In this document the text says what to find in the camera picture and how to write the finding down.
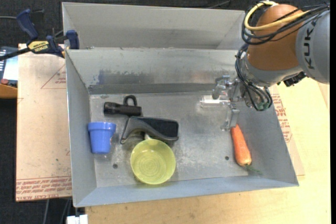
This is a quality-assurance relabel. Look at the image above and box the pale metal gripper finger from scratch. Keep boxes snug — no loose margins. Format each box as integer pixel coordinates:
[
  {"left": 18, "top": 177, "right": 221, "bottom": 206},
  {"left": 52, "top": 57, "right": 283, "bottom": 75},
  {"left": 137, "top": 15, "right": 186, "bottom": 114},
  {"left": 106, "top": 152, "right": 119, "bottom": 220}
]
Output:
[
  {"left": 199, "top": 94, "right": 230, "bottom": 109},
  {"left": 220, "top": 108, "right": 240, "bottom": 132}
]

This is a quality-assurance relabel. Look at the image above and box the orange carrot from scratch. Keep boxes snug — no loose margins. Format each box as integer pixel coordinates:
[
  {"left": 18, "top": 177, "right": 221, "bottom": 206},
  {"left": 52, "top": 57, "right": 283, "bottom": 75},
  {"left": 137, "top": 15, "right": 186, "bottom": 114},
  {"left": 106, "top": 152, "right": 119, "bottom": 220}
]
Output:
[{"left": 230, "top": 123, "right": 263, "bottom": 175}]

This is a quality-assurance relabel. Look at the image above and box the grey metal bin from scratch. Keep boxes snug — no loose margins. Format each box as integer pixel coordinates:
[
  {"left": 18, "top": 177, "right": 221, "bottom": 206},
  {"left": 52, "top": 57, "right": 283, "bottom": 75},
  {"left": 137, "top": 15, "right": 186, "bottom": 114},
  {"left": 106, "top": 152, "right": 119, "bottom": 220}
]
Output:
[{"left": 61, "top": 2, "right": 300, "bottom": 208}]

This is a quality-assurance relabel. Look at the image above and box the black and grey hand tool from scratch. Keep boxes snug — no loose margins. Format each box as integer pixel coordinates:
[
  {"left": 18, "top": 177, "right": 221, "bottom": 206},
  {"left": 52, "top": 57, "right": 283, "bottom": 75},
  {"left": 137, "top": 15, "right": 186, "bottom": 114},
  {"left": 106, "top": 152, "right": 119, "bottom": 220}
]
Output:
[{"left": 120, "top": 116, "right": 180, "bottom": 145}]

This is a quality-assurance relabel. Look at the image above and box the yellow-green plastic bowl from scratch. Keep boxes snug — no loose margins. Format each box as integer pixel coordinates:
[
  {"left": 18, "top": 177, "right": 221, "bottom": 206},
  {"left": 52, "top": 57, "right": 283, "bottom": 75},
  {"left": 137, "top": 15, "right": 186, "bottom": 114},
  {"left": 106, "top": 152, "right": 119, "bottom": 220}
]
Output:
[{"left": 130, "top": 138, "right": 177, "bottom": 185}]

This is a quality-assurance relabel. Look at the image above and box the blue plastic cup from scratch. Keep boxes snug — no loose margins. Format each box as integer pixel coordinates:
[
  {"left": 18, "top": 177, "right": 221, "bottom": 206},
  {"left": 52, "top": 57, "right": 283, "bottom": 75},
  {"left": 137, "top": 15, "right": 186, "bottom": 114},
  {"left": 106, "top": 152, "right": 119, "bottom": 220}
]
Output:
[{"left": 87, "top": 121, "right": 117, "bottom": 155}]

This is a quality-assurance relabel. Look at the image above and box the brown cardboard board red print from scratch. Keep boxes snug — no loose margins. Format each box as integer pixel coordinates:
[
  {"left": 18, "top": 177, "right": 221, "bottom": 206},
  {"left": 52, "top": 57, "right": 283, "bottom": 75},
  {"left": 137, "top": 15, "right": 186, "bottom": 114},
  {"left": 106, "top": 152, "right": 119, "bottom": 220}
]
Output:
[{"left": 15, "top": 43, "right": 307, "bottom": 202}]

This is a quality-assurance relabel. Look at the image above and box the black cylinder on white bracket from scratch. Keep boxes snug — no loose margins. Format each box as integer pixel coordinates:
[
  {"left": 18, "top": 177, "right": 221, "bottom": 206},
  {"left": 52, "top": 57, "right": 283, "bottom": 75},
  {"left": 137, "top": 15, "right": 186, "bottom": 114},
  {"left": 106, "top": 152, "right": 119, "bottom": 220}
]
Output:
[{"left": 283, "top": 71, "right": 307, "bottom": 88}]

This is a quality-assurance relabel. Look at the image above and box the black flashlight with strap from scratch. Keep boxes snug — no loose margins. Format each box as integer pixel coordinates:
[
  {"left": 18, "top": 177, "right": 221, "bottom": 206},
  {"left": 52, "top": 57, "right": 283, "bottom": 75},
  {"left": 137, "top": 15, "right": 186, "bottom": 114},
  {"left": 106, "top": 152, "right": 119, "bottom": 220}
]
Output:
[{"left": 103, "top": 95, "right": 143, "bottom": 117}]

